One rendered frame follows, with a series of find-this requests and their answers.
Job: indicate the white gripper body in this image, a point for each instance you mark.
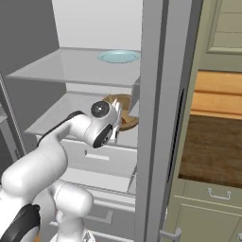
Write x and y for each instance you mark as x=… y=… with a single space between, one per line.
x=118 y=110

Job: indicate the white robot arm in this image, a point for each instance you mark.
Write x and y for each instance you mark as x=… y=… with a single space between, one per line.
x=47 y=154

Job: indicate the brown wooden bowl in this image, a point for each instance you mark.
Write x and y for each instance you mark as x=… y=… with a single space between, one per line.
x=129 y=121

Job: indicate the grey fridge door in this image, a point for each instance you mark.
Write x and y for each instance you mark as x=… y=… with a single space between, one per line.
x=157 y=94

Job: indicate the glass fridge shelf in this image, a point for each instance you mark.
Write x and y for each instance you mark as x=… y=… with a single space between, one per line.
x=69 y=110
x=75 y=66

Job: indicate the white fridge drawer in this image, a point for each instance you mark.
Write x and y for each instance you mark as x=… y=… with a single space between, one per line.
x=116 y=217
x=104 y=164

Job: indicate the grey fridge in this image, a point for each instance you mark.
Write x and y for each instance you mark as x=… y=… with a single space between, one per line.
x=94 y=28

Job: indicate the light blue plate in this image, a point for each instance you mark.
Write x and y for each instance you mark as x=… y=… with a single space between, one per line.
x=119 y=56

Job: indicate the green drawer front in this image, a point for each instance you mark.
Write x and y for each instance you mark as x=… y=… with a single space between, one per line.
x=211 y=193

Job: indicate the green base cupboard door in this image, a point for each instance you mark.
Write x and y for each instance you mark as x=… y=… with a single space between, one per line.
x=208 y=225

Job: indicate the green wall cupboard door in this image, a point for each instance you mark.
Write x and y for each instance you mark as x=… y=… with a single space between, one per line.
x=225 y=31

